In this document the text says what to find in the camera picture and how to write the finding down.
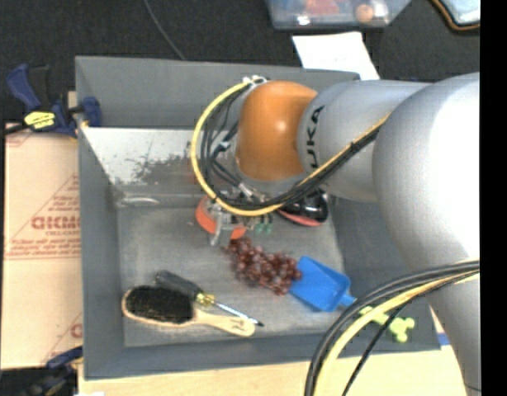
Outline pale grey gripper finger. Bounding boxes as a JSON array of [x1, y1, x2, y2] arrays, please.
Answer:
[[210, 219, 230, 248]]

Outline orange round disc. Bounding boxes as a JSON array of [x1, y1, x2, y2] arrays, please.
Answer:
[[194, 196, 249, 241]]

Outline grey metal bin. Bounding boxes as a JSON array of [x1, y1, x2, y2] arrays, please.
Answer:
[[74, 55, 443, 380]]

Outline bunch of red grapes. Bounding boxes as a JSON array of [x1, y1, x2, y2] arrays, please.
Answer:
[[223, 237, 303, 296]]

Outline black and yellow screwdriver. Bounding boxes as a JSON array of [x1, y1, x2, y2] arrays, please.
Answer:
[[154, 270, 265, 328]]

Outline black and red shiny object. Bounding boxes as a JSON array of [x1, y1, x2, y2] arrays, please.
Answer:
[[277, 191, 330, 228]]

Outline wooden hairbrush black bristles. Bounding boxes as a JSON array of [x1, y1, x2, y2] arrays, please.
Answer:
[[121, 285, 257, 337]]

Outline blue plastic scoop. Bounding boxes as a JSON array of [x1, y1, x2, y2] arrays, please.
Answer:
[[288, 256, 357, 313]]

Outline brown cardboard board red print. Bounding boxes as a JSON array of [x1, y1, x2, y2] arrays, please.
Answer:
[[0, 122, 84, 370]]

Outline yellow-green plastic toy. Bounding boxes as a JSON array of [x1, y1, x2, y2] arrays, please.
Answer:
[[358, 305, 416, 343]]

